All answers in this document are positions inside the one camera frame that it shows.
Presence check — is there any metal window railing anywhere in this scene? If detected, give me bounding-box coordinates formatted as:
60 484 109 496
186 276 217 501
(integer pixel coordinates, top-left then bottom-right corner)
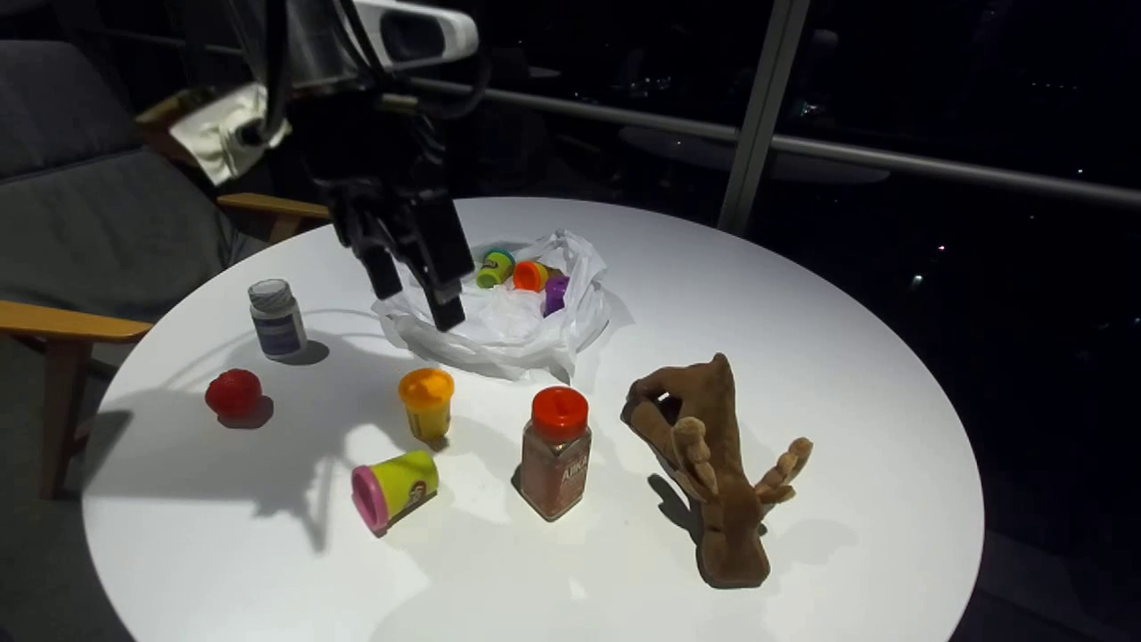
104 24 1141 209

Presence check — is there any grey armchair with wooden arms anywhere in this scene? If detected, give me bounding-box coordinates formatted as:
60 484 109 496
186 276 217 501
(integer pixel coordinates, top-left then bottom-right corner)
0 37 343 503

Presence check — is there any light green play dough tub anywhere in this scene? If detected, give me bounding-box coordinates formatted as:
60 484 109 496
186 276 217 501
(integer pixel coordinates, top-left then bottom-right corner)
350 448 439 535

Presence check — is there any white plastic bag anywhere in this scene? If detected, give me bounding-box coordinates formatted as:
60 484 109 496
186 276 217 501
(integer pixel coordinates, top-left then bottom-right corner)
374 232 617 382

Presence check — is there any spice jar with red lid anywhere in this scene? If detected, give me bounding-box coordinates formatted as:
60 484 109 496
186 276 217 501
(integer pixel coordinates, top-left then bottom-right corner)
515 386 592 521

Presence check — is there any red play dough tub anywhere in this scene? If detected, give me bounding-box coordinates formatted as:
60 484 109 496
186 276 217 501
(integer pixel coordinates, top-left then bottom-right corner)
205 366 273 427

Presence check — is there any yellow play dough tub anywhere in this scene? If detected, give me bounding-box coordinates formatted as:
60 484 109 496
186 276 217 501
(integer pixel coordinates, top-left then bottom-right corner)
399 366 452 448

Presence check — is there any grey window post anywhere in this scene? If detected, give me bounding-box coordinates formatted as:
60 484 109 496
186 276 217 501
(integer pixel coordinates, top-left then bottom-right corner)
717 0 812 232

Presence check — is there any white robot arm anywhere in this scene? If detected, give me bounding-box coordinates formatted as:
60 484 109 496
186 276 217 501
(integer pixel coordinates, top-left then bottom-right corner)
261 0 490 331

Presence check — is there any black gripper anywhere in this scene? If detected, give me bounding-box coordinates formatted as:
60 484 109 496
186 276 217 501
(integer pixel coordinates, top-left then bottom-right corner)
290 94 473 331

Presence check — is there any small jar with grey lid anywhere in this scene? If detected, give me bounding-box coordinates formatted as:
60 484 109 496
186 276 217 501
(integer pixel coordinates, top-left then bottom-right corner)
245 279 307 359

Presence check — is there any orange play dough tub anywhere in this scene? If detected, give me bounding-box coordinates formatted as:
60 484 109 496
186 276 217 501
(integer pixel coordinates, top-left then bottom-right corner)
515 259 551 293

